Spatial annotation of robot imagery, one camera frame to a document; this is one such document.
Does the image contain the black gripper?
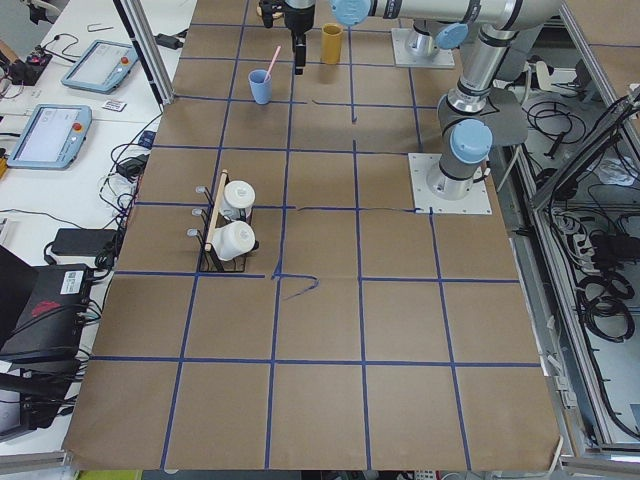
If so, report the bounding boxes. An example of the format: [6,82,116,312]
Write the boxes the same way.
[258,0,315,75]

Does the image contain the light blue plastic cup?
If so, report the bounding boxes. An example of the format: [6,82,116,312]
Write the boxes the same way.
[248,69,272,105]

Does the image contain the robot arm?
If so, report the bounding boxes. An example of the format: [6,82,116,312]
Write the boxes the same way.
[330,1,560,199]
[258,1,481,75]

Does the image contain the bamboo chopstick holder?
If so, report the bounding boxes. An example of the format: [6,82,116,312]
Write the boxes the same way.
[321,23,343,65]

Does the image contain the small black power brick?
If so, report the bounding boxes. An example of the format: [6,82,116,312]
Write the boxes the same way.
[155,33,184,50]

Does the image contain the white mug far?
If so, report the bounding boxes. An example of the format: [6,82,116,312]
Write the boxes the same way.
[220,180,256,221]

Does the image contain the white mug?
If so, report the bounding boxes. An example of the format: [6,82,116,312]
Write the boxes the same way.
[212,221,259,261]
[220,180,256,221]

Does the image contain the teach pendant far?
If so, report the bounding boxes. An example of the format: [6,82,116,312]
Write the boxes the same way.
[61,40,138,94]

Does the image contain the teach pendant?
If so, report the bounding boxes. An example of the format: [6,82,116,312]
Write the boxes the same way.
[7,104,92,170]
[61,40,138,94]

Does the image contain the white mug near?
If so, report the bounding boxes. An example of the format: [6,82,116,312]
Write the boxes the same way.
[212,221,259,261]

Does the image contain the grey office chair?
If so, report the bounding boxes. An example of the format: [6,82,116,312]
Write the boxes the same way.
[480,60,554,147]

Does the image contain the teach pendant near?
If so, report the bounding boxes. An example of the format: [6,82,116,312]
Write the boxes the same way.
[7,104,92,170]

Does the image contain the black power adapter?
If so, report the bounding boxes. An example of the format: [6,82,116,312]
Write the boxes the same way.
[51,228,116,257]

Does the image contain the black computer box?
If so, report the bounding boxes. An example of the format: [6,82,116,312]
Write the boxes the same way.
[1,262,92,363]

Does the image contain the aluminium frame post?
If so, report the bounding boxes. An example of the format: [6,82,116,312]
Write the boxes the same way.
[113,0,174,106]

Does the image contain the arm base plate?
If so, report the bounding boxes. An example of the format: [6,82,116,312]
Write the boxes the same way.
[408,153,492,215]
[391,28,455,69]

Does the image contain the black wire mug rack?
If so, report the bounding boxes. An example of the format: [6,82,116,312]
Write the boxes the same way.
[186,169,259,273]

